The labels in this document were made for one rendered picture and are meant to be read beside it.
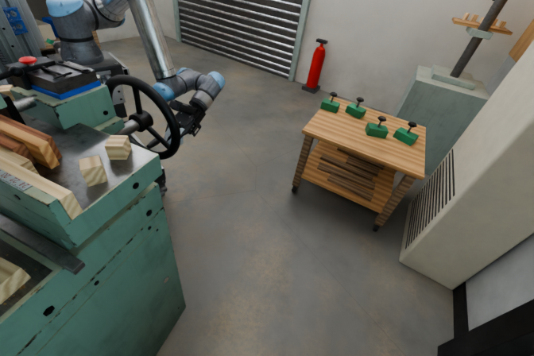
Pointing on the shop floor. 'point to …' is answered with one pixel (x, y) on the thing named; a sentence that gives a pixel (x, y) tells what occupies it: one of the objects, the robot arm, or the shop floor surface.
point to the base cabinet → (120, 303)
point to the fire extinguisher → (315, 68)
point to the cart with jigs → (361, 155)
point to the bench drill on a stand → (442, 102)
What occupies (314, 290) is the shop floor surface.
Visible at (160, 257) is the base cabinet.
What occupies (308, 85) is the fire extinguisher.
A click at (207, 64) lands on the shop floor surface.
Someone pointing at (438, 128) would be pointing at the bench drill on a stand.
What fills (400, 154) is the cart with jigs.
